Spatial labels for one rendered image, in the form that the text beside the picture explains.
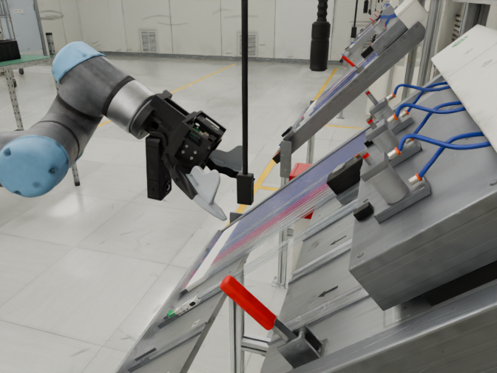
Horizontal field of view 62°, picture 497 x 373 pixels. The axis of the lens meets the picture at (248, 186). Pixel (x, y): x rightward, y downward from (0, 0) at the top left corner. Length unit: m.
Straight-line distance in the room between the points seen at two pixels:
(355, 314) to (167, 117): 0.39
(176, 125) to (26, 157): 0.21
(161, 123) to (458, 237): 0.46
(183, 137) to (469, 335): 0.44
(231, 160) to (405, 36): 1.12
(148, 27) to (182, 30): 0.85
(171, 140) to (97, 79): 0.14
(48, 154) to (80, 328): 1.53
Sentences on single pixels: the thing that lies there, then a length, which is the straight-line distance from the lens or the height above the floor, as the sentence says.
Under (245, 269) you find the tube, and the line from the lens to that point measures 0.72.
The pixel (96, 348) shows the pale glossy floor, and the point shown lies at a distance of 1.94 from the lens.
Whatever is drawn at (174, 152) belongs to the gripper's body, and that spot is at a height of 1.11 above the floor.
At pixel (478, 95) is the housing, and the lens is 0.44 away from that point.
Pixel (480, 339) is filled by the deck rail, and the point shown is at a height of 1.11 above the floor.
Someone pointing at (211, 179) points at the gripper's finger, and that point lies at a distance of 0.59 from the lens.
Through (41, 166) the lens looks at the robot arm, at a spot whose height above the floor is 1.13.
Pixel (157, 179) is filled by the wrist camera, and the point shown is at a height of 1.05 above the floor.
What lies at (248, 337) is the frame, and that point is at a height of 0.31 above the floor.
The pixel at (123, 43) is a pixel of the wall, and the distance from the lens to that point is 10.81.
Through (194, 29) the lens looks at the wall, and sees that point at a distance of 9.92.
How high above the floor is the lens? 1.32
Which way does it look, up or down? 25 degrees down
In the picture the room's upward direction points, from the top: straight up
